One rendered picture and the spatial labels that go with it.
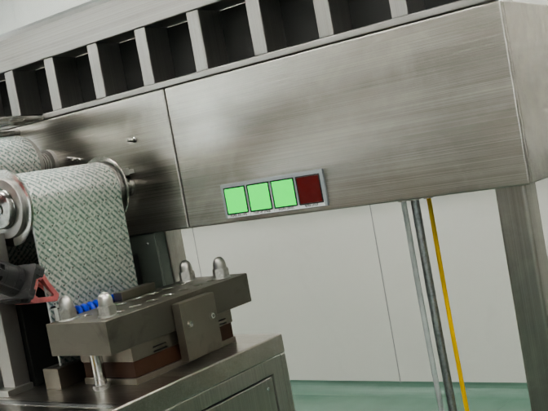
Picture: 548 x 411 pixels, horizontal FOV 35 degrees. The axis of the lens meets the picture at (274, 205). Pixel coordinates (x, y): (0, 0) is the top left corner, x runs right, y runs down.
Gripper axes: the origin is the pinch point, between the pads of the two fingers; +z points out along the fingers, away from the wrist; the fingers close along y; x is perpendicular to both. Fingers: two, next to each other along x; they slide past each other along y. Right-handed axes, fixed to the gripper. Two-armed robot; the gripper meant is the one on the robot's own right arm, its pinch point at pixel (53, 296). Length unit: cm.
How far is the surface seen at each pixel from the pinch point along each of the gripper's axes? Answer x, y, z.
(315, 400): 32, -127, 269
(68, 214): 16.4, 0.2, -1.1
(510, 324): 68, -23, 265
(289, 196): 24.3, 37.2, 20.5
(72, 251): 9.7, 0.2, 1.9
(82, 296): 2.0, 0.2, 6.7
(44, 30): 65, -24, -2
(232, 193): 26.1, 23.3, 19.3
